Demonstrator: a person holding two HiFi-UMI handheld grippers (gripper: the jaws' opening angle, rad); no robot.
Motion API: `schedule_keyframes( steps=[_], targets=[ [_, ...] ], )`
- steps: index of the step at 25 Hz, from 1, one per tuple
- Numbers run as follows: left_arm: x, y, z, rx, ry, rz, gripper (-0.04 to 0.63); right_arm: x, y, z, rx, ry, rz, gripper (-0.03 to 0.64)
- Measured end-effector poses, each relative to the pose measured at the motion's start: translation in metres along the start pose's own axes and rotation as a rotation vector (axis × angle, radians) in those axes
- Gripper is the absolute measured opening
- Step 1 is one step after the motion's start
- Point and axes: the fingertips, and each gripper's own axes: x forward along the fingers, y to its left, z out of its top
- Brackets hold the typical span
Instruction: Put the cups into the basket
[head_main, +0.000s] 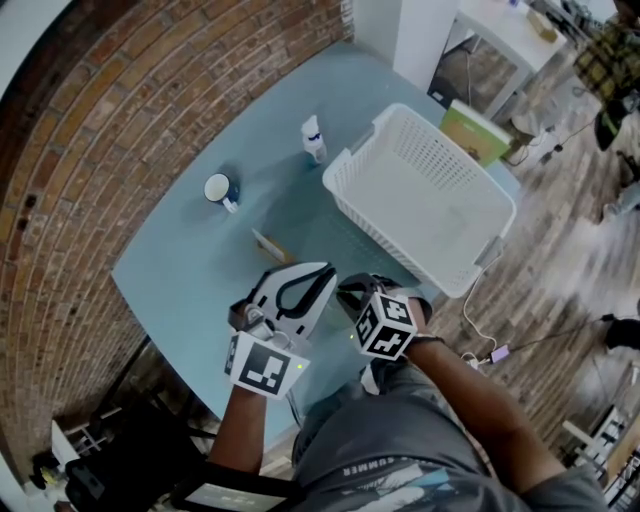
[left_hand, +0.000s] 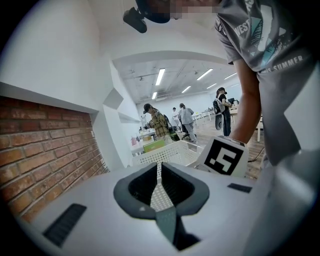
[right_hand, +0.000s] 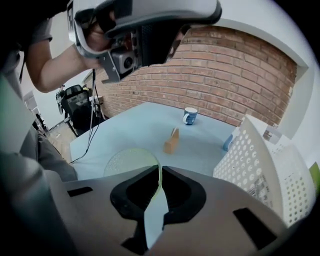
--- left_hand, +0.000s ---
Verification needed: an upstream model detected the white background table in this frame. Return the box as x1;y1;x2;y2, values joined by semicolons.
129;134;157;157

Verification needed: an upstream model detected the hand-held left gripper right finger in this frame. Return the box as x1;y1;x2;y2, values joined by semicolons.
161;146;320;256

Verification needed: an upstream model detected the person's right forearm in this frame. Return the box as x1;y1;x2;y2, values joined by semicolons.
228;74;263;145

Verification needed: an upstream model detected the black head-mounted camera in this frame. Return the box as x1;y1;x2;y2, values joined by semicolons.
122;0;173;34

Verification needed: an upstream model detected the row of ceiling lights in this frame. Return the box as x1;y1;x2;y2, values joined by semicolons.
151;67;241;100

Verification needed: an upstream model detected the black green office chair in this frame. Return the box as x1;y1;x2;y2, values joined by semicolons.
163;114;181;142

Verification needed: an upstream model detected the white plastic basket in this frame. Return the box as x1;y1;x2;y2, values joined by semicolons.
131;139;205;213

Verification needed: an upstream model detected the person's grey t-shirt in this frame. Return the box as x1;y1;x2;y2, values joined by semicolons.
214;0;320;167

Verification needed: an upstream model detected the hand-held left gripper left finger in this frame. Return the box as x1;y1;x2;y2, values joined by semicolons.
19;161;176;256

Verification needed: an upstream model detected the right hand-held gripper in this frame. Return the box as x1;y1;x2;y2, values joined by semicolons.
198;135;250;179

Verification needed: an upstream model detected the green book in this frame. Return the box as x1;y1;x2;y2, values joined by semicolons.
142;139;166;154

